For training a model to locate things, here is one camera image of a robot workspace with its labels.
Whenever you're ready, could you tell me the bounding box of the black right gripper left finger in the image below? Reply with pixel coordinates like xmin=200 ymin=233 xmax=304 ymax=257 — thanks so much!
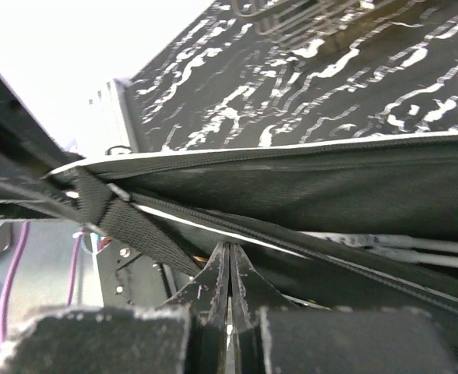
xmin=0 ymin=242 xmax=230 ymax=373

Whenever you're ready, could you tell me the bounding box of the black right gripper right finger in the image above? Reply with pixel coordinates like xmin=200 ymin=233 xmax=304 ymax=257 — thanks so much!
xmin=228 ymin=244 xmax=458 ymax=373

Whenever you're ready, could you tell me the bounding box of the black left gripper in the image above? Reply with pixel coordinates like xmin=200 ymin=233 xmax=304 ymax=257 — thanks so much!
xmin=0 ymin=77 xmax=82 ymax=218

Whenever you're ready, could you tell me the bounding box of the black sport racket bag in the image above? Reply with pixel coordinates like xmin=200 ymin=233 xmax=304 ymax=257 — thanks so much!
xmin=0 ymin=130 xmax=458 ymax=351

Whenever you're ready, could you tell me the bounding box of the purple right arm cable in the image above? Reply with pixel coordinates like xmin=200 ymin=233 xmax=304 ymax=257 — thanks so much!
xmin=0 ymin=221 xmax=86 ymax=344

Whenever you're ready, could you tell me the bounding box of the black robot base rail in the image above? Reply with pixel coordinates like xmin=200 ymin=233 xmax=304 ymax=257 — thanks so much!
xmin=95 ymin=241 xmax=189 ymax=309

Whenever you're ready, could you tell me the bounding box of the left aluminium frame post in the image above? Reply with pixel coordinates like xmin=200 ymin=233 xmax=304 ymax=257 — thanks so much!
xmin=88 ymin=78 xmax=139 ymax=155

